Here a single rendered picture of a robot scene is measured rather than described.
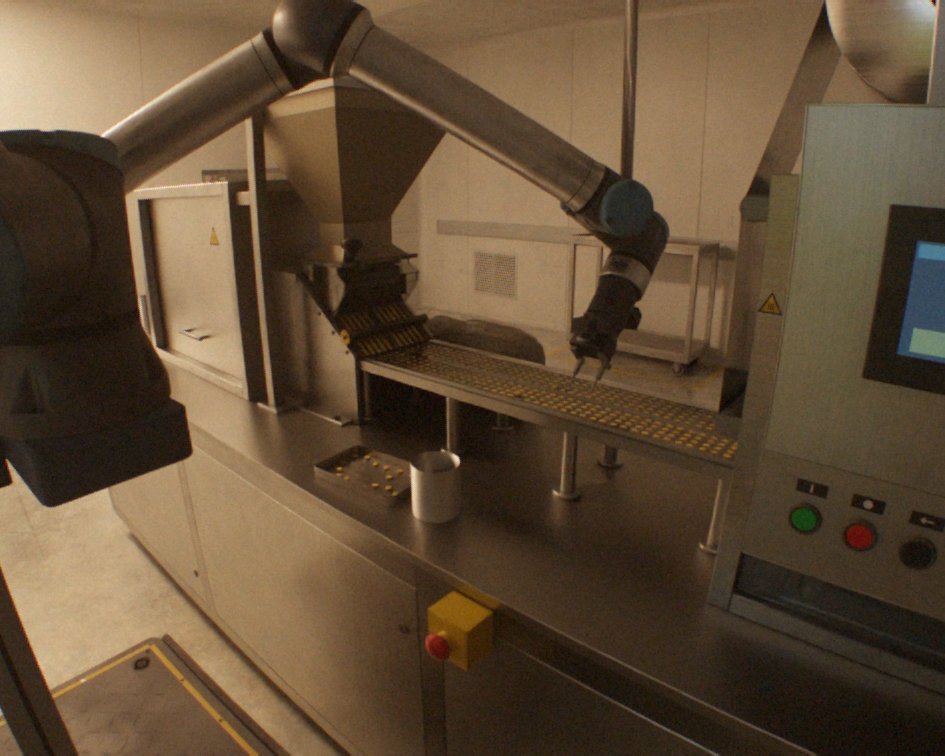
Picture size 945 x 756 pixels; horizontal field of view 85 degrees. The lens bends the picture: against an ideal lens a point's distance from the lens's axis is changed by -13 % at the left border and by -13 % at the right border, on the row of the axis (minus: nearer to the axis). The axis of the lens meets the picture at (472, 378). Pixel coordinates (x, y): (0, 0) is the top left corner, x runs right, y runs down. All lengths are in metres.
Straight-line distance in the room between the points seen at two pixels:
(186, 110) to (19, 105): 3.72
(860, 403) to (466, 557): 0.58
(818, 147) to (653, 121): 4.53
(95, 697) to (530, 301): 4.92
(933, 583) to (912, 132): 0.36
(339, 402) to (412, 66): 0.77
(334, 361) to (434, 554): 0.61
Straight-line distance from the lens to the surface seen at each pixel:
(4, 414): 0.65
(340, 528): 1.05
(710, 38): 4.97
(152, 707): 1.45
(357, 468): 1.15
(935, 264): 0.51
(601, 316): 1.06
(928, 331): 0.52
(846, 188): 0.52
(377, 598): 1.05
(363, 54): 0.93
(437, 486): 0.94
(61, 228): 0.51
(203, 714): 1.40
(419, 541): 0.93
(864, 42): 0.81
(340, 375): 1.36
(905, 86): 0.79
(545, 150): 0.94
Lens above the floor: 1.32
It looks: 18 degrees down
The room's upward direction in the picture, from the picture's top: straight up
